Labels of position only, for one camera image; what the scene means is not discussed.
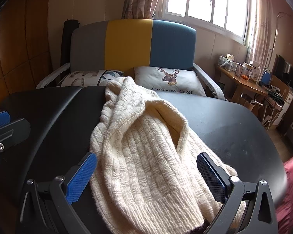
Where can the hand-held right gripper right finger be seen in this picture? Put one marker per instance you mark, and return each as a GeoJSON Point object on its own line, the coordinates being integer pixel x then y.
{"type": "Point", "coordinates": [211, 180]}

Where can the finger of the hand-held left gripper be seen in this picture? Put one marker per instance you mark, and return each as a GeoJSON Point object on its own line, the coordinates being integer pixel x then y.
{"type": "Point", "coordinates": [0, 120]}

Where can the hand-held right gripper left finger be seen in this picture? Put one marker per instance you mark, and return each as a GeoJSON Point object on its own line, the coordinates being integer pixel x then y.
{"type": "Point", "coordinates": [80, 180]}

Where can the cream knit sweater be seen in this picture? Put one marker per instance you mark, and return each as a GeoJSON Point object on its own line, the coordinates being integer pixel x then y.
{"type": "Point", "coordinates": [141, 151]}

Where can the pink cloth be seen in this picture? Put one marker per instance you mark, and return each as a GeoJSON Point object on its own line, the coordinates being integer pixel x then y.
{"type": "Point", "coordinates": [291, 195]}

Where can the geometric patterned cushion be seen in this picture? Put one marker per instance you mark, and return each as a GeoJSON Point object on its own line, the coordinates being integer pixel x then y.
{"type": "Point", "coordinates": [88, 76]}

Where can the wooden desk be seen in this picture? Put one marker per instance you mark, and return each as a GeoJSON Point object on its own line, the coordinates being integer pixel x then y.
{"type": "Point", "coordinates": [244, 85]}

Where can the pile of oranges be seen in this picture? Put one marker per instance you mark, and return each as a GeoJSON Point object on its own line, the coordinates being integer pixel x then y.
{"type": "Point", "coordinates": [245, 77]}

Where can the deer print cushion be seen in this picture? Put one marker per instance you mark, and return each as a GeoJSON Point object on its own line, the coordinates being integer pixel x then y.
{"type": "Point", "coordinates": [171, 78]}

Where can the clear plastic container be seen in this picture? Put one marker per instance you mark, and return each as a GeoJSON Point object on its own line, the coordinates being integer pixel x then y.
{"type": "Point", "coordinates": [239, 69]}

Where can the blue chair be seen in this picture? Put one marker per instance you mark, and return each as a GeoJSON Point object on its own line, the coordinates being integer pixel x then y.
{"type": "Point", "coordinates": [266, 77]}

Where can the glass jar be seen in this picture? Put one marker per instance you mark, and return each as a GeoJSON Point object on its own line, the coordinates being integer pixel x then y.
{"type": "Point", "coordinates": [230, 65]}
{"type": "Point", "coordinates": [223, 61]}

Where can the white packet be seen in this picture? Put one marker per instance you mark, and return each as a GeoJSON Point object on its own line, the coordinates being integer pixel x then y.
{"type": "Point", "coordinates": [252, 70]}

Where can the black monitor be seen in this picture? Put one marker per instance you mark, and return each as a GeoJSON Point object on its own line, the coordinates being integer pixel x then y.
{"type": "Point", "coordinates": [284, 70]}

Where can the metal pole stand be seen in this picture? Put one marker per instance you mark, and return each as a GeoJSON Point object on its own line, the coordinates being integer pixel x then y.
{"type": "Point", "coordinates": [274, 34]}

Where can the barred window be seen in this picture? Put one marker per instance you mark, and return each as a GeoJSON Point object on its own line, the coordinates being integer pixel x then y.
{"type": "Point", "coordinates": [200, 0]}

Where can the small photo frame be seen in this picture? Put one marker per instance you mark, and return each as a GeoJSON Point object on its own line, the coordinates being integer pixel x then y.
{"type": "Point", "coordinates": [230, 56]}

